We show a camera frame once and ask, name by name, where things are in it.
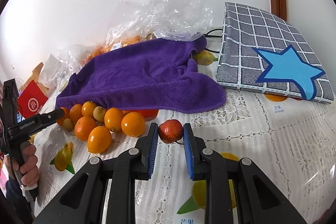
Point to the red paper bag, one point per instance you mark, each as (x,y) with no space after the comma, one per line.
(31,100)

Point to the orange kumquat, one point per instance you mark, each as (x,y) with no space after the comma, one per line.
(99,140)
(133,124)
(113,119)

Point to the person's left hand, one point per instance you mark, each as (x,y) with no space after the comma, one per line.
(29,169)

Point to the white plastic bag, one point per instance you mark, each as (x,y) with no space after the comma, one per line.
(52,73)

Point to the small yellow-green fruit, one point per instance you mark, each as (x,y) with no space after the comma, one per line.
(99,113)
(68,125)

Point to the small red fruit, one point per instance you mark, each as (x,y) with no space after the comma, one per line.
(170,131)

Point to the orange mandarin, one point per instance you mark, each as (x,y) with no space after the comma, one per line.
(83,127)
(61,120)
(88,109)
(75,112)

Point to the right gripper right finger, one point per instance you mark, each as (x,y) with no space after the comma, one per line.
(258,200)

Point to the grey checked star cloth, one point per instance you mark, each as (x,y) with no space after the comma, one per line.
(263,53)

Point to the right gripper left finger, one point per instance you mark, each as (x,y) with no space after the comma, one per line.
(102,183)

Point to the clear plastic bag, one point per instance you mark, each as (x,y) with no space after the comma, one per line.
(135,21)

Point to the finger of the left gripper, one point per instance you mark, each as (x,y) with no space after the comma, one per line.
(38,122)

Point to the purple towel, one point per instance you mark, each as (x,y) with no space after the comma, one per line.
(156,74)

